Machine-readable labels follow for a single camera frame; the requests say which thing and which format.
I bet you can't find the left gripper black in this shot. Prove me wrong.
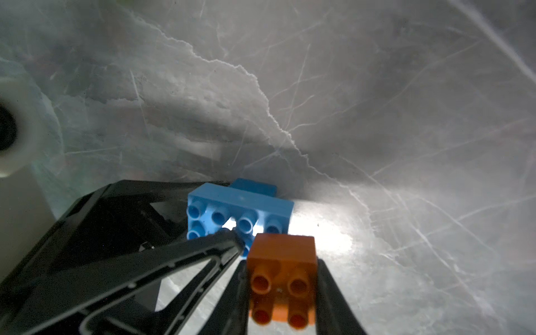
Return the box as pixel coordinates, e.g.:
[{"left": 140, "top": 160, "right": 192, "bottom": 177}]
[{"left": 1, "top": 180, "right": 244, "bottom": 334}]

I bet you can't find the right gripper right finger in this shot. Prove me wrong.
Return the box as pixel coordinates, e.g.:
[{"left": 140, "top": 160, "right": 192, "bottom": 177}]
[{"left": 315, "top": 258, "right": 367, "bottom": 335}]

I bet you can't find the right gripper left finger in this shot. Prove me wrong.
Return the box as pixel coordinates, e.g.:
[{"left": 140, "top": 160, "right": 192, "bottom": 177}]
[{"left": 198, "top": 260, "right": 250, "bottom": 335}]

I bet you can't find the orange lego brick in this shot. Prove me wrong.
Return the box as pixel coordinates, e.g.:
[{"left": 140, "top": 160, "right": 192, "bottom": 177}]
[{"left": 247, "top": 233, "right": 318, "bottom": 330}]

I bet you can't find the light blue long lego brick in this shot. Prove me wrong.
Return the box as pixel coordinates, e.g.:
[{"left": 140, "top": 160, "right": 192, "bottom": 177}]
[{"left": 186, "top": 183, "right": 295, "bottom": 258}]

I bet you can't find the dark blue small lego brick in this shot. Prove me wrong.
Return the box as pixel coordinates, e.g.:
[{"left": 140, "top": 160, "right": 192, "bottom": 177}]
[{"left": 229, "top": 178, "right": 277, "bottom": 198}]

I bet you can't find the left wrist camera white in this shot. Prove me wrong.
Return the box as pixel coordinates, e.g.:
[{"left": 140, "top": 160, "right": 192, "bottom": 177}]
[{"left": 1, "top": 76, "right": 54, "bottom": 280}]

